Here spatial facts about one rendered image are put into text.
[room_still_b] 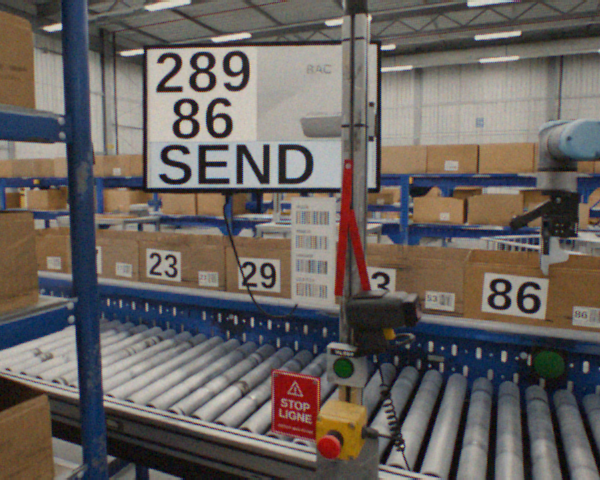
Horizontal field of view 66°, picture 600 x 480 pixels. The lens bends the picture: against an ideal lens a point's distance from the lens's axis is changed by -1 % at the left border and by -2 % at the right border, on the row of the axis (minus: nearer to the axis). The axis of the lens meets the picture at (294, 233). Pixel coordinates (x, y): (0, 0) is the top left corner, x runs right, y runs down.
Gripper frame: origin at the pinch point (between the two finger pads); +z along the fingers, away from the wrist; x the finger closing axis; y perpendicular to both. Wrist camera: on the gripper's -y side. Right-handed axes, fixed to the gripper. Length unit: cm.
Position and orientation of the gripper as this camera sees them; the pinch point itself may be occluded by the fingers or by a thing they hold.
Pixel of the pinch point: (542, 268)
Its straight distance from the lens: 136.8
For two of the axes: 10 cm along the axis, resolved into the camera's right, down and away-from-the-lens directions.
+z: 0.0, 9.9, 1.1
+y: 9.1, 0.4, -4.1
